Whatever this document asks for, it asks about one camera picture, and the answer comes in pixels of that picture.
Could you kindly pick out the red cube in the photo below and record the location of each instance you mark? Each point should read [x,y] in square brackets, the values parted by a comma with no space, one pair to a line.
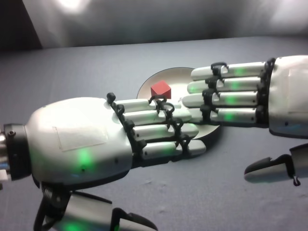
[160,89]

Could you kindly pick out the white plate with black rim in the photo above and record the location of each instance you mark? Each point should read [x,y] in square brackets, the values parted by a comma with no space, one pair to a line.
[178,77]

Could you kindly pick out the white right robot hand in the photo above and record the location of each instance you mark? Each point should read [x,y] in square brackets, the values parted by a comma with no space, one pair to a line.
[288,96]

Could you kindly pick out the grey table cloth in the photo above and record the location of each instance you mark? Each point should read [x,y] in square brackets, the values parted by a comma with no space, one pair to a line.
[72,72]

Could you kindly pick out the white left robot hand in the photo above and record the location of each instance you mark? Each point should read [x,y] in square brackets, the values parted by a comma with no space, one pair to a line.
[77,134]

